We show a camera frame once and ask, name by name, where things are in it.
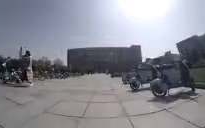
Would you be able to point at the wide dark building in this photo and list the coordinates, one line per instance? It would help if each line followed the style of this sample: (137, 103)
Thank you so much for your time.
(103, 58)

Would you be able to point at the parked scooter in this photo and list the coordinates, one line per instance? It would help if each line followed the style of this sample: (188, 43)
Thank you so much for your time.
(125, 78)
(142, 76)
(168, 80)

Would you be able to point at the grey concrete slab pavement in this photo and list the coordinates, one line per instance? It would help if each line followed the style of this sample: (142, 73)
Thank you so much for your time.
(90, 106)

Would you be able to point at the row of trees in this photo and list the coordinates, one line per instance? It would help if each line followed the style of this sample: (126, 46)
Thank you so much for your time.
(46, 65)

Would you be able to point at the person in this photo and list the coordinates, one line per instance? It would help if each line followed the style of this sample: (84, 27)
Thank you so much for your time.
(27, 68)

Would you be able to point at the parked motorcycle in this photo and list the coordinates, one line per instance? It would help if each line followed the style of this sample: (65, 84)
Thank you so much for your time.
(12, 76)

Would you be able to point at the grass strip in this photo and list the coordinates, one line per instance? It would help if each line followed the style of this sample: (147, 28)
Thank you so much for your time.
(203, 75)

